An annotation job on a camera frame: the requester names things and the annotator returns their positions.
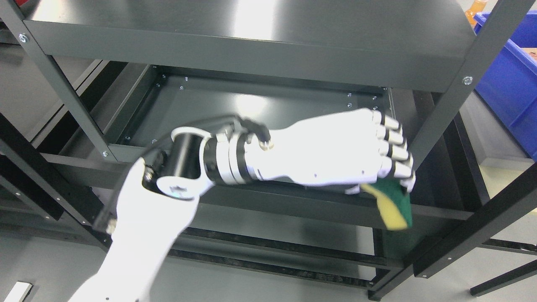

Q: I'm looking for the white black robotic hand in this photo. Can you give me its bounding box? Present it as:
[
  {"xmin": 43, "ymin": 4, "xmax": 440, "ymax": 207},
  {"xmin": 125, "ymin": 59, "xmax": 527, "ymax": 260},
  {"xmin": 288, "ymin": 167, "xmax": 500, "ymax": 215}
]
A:
[{"xmin": 244, "ymin": 108, "xmax": 416, "ymax": 193}]

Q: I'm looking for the green yellow sponge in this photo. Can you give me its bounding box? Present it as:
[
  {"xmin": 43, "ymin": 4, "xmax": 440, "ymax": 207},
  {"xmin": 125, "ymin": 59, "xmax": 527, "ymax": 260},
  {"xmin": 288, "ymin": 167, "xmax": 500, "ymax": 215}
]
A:
[{"xmin": 360, "ymin": 178, "xmax": 413, "ymax": 231}]

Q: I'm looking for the black metal shelf rack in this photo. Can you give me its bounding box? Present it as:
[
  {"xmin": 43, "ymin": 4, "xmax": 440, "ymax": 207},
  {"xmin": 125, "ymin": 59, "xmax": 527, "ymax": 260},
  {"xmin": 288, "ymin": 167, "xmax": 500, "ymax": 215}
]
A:
[{"xmin": 0, "ymin": 0, "xmax": 537, "ymax": 302}]

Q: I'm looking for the blue plastic bin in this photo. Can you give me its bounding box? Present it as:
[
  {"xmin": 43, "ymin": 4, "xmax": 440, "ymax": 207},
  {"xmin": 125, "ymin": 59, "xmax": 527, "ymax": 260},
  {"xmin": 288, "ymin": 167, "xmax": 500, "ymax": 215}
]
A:
[{"xmin": 476, "ymin": 10, "xmax": 537, "ymax": 161}]

